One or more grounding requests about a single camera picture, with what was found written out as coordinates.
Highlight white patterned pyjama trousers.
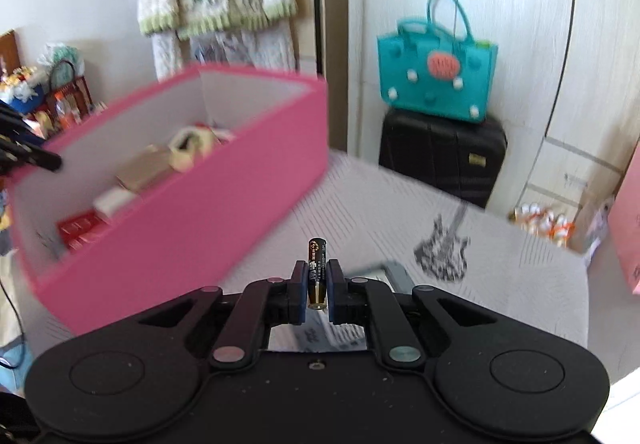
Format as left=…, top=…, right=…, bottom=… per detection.
left=150, top=21, right=297, bottom=80

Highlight cream hair claw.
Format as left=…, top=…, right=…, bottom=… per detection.
left=167, top=126, right=216, bottom=173

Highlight grey battery case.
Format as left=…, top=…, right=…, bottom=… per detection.
left=345, top=260, right=416, bottom=297

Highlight teal handbag with pompoms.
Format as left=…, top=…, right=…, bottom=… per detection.
left=376, top=0, right=498, bottom=125

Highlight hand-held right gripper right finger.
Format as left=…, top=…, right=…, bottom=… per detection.
left=327, top=259, right=496, bottom=370

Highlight clear plastic bag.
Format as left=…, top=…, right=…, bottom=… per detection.
left=577, top=196, right=616, bottom=265

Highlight pink and silver tin case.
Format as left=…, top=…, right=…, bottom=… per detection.
left=116, top=146, right=173, bottom=192

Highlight grey patterned table cloth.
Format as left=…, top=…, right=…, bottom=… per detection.
left=45, top=149, right=591, bottom=355

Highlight dark wire basket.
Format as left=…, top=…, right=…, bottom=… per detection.
left=46, top=60, right=95, bottom=131

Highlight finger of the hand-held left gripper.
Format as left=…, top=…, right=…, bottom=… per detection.
left=0, top=101, right=38, bottom=139
left=0, top=136, right=63, bottom=173

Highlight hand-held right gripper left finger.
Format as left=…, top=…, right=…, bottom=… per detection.
left=140, top=260, right=308, bottom=370

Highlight pink cardboard box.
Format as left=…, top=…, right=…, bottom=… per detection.
left=9, top=64, right=330, bottom=337

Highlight black suitcase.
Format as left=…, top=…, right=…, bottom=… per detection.
left=378, top=108, right=508, bottom=209

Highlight light wood wardrobe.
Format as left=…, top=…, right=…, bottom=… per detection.
left=320, top=0, right=640, bottom=249

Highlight pink paper bag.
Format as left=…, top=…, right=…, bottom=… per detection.
left=607, top=164, right=640, bottom=295

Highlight white charger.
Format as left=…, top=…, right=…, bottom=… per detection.
left=92, top=187, right=138, bottom=225

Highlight black and gold AA battery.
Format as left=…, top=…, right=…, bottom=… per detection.
left=306, top=238, right=329, bottom=311

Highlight blue box with yellow flowers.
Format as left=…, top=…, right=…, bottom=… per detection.
left=0, top=66, right=48, bottom=115

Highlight red packet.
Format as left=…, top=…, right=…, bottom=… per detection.
left=56, top=210, right=113, bottom=252

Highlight bag of orange snack packets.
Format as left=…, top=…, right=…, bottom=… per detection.
left=509, top=201, right=576, bottom=247

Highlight teal and white bouquet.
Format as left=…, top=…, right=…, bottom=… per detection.
left=37, top=42, right=86, bottom=79

